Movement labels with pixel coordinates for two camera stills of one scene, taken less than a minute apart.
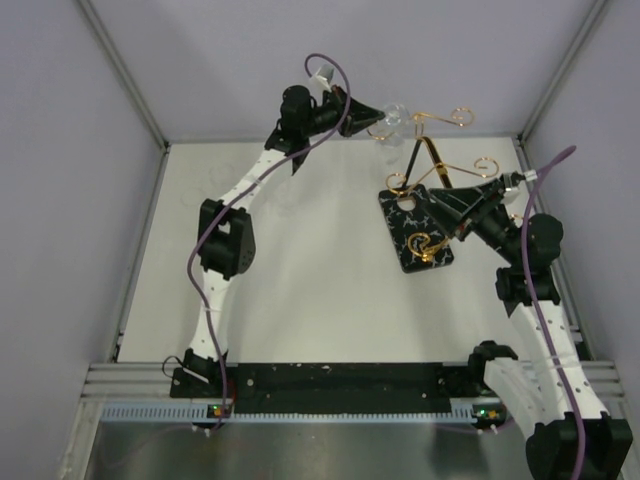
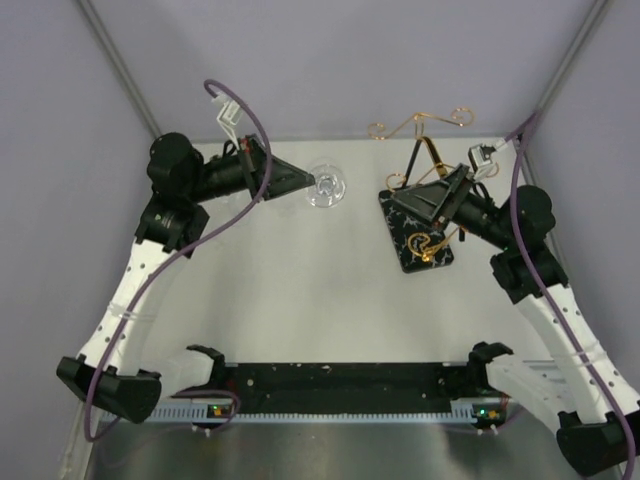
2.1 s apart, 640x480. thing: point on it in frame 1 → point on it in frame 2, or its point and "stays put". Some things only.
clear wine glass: [396, 118] → [329, 187]
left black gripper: [358, 114] → [284, 179]
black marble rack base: [418, 239] stays put
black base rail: [414, 382] stays put
